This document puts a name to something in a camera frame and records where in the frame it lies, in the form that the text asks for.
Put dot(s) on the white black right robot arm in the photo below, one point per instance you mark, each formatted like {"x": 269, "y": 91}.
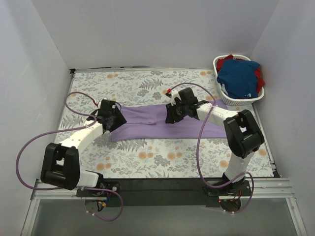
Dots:
{"x": 243, "y": 134}

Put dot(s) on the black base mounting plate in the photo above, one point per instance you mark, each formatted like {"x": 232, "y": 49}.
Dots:
{"x": 149, "y": 192}

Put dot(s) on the aluminium front frame rail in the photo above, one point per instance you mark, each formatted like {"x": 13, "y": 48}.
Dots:
{"x": 263, "y": 188}

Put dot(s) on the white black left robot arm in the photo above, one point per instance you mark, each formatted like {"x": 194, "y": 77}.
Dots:
{"x": 61, "y": 165}

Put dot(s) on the blue t shirt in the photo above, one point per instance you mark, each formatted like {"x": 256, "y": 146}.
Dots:
{"x": 238, "y": 78}

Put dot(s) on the floral patterned table mat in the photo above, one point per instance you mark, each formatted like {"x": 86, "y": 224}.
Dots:
{"x": 144, "y": 158}

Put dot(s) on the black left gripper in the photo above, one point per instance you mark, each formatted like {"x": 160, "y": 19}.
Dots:
{"x": 116, "y": 120}

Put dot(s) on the red t shirt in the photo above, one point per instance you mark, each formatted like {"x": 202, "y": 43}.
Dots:
{"x": 258, "y": 72}

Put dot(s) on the white perforated laundry basket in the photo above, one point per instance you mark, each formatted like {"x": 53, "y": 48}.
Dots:
{"x": 226, "y": 98}

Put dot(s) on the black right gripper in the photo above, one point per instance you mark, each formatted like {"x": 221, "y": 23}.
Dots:
{"x": 173, "y": 114}

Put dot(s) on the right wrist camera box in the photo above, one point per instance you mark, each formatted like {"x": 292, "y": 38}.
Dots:
{"x": 174, "y": 96}

